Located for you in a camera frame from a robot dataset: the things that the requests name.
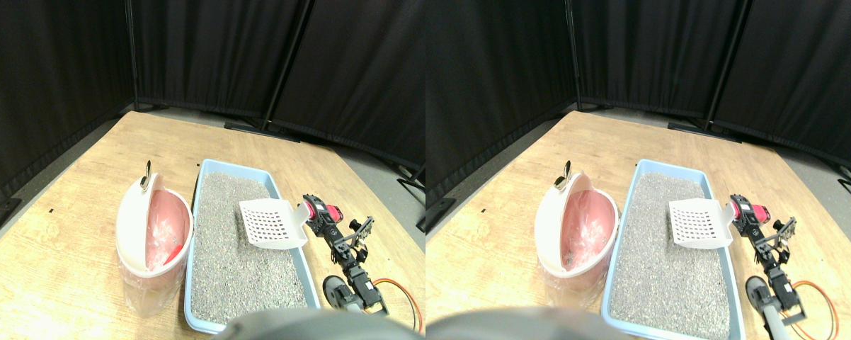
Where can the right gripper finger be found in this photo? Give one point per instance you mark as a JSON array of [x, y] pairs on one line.
[[314, 212], [740, 212]]

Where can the red lump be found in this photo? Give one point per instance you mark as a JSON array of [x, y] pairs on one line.
[[174, 253]]

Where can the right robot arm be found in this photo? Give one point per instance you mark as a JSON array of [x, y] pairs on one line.
[[786, 290], [369, 287]]

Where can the black curtain stand pole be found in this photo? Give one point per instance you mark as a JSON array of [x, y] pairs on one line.
[[418, 170], [705, 132], [263, 132], [574, 53], [132, 53]]

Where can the blue litter tray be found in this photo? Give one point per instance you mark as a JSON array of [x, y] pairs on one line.
[[227, 269], [652, 269]]

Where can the white bin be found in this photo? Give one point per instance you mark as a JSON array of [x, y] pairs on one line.
[[132, 234], [549, 234]]

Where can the black bracket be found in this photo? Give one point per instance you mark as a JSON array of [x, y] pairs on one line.
[[789, 227], [365, 225]]

